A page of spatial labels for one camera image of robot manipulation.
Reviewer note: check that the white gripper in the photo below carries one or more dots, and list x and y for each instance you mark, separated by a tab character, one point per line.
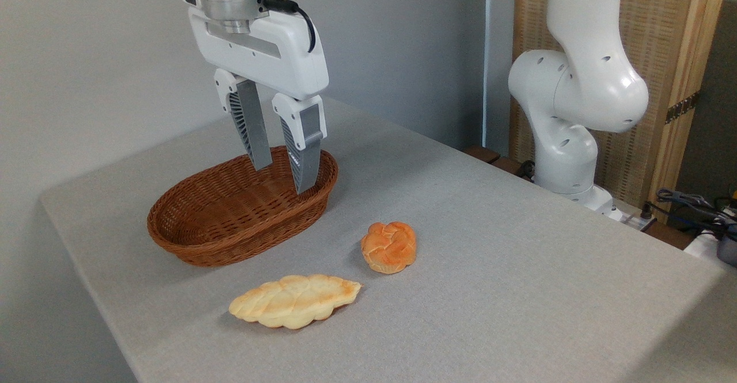
288	60

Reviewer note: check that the long pale braided bread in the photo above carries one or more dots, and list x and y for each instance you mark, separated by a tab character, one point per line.
293	301

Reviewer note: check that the brown wicker oval basket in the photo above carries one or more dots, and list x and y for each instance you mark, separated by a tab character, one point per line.
230	222

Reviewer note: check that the round orange braided bun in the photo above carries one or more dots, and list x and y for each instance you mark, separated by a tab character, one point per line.
389	247

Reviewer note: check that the dark wooden base board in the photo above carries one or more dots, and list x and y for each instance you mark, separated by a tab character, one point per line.
483	154

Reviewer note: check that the wooden woven folding screen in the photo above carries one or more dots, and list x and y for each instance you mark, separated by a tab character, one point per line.
662	55

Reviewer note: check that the dark metal screen hinge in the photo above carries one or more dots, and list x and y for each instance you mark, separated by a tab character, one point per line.
682	107

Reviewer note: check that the white vertical wall conduit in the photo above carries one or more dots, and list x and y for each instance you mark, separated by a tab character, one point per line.
486	55

